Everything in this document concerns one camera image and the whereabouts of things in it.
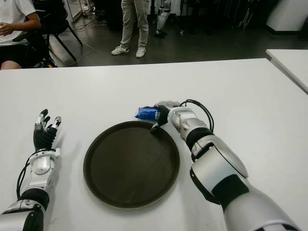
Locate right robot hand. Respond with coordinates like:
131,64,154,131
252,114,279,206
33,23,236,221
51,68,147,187
150,100,181,133

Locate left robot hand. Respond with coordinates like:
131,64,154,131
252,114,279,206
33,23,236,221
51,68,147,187
33,109,62,152

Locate blue Oreo packet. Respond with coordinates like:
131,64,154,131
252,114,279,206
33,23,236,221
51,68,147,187
134,105,161,120

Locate round dark brown tray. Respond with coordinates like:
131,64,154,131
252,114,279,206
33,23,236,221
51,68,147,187
83,121,180,212

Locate yellow black floor object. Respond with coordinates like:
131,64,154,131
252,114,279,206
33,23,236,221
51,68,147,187
38,57,58,68

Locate white humanoid robot legs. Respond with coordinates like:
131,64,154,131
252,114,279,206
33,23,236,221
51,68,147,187
153,0,173,39

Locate standing person beige trousers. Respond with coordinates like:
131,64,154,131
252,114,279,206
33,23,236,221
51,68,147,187
111,0,150,58

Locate black chair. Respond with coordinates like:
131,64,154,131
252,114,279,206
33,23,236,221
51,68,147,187
13,0,84,68

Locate grey metal folding stand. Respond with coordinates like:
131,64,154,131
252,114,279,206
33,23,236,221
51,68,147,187
237,7,253,31

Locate seated person white shirt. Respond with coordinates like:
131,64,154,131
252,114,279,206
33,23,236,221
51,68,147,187
0,0,42,70

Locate white panel cart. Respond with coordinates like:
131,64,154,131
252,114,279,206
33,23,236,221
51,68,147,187
63,0,85,24

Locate white cabinet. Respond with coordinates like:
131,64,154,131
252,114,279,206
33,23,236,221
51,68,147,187
266,0,308,31

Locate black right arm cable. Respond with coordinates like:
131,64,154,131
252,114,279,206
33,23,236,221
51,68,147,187
180,99,215,132

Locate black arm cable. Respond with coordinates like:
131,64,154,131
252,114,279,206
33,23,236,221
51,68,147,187
180,99,215,132
15,150,53,199

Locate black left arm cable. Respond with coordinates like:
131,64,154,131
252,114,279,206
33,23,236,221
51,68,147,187
15,150,53,199

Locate white floor cable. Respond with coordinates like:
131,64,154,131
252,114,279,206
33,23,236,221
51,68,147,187
73,21,95,61

